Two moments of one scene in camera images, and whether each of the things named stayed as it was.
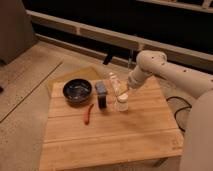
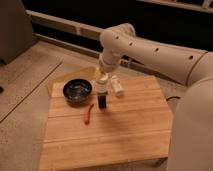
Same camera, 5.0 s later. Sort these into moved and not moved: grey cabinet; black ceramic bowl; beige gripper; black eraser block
Moved: beige gripper
Not moved: black ceramic bowl; grey cabinet; black eraser block
